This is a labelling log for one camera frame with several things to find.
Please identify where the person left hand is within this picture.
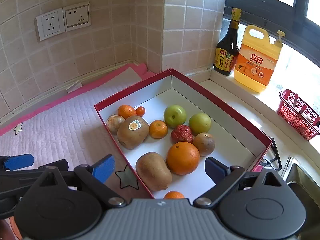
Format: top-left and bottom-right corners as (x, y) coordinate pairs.
(0, 220), (15, 240)

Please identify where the large orange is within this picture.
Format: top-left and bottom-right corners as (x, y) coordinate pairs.
(166, 141), (200, 176)

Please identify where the small red cherry tomato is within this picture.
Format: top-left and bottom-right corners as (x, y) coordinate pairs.
(136, 106), (145, 117)

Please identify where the mandarin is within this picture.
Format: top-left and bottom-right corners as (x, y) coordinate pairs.
(118, 105), (136, 119)
(164, 191), (185, 199)
(149, 120), (168, 139)

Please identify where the brown kiwi with sticker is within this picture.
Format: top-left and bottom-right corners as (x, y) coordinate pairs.
(117, 115), (149, 150)

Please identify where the white quilted mat pink border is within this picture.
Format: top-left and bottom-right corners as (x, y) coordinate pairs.
(1, 63), (153, 200)

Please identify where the red gift box white inside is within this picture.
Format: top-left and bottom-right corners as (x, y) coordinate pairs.
(95, 70), (271, 200)

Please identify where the black wire stand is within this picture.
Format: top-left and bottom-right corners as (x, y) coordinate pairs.
(259, 137), (283, 172)

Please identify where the white double wall socket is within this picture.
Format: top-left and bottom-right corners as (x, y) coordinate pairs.
(36, 1), (91, 41)

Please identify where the large brown kiwi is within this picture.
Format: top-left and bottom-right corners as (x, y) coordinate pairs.
(136, 152), (172, 191)

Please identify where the white paper slip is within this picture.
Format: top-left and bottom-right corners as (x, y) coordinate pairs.
(66, 80), (82, 94)

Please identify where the black window frame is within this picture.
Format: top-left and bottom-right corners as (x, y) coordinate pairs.
(224, 0), (319, 65)

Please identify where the steel sink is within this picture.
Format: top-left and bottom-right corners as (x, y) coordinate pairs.
(282, 157), (320, 239)

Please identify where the dark soy sauce bottle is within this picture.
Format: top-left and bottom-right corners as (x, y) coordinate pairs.
(214, 8), (241, 76)

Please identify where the brownish passion fruit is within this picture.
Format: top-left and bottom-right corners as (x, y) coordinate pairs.
(193, 132), (215, 157)

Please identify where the red strawberry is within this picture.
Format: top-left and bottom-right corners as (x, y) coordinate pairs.
(170, 125), (193, 143)

